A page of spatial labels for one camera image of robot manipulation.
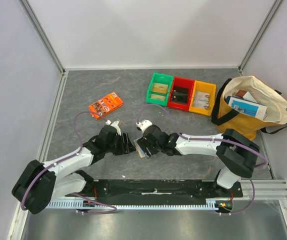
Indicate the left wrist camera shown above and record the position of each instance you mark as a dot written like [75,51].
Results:
[118,124]

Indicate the gold card in green bin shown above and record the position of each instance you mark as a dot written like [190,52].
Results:
[160,88]

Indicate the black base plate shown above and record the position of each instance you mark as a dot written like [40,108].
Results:
[157,190]

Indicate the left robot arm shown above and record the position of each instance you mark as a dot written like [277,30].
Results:
[40,183]

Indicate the orange snack box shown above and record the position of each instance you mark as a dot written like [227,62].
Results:
[105,105]

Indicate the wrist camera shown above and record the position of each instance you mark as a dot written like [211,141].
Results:
[144,125]
[118,124]

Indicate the white vip card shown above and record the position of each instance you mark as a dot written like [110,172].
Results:
[202,96]
[201,104]

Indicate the blue white box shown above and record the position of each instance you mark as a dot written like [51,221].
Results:
[247,107]

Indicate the yellow canvas tote bag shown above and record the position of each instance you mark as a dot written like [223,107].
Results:
[224,117]

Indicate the black card in red bin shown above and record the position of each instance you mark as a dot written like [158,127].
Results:
[181,90]

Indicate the green plastic bin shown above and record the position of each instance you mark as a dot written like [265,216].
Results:
[160,78]

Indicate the beige card holder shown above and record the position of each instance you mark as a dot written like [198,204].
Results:
[142,148]

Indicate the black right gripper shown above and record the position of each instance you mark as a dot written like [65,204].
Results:
[146,144]

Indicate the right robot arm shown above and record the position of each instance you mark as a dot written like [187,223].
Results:
[238,154]

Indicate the yellow plastic bin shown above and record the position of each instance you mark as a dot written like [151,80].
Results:
[204,87]

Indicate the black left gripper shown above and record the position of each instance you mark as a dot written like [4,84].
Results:
[125,148]

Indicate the red plastic bin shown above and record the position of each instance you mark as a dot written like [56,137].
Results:
[182,82]

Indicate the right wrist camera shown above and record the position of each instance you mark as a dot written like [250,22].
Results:
[144,125]

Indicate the white slotted cable duct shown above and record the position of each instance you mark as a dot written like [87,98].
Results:
[82,204]

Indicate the brown box in bag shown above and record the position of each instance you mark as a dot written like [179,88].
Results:
[241,93]

